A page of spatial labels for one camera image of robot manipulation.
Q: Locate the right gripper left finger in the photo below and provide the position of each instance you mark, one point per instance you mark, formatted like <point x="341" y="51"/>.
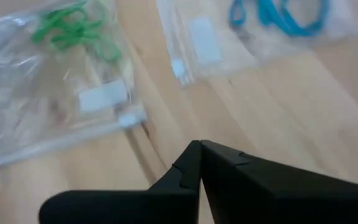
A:
<point x="129" y="208"/>

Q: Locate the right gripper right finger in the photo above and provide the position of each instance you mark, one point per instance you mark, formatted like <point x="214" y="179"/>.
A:
<point x="291" y="199"/>

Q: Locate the clear plastic zip bag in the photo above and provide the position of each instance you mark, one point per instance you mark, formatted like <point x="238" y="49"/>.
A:
<point x="253" y="53"/>
<point x="26" y="93"/>

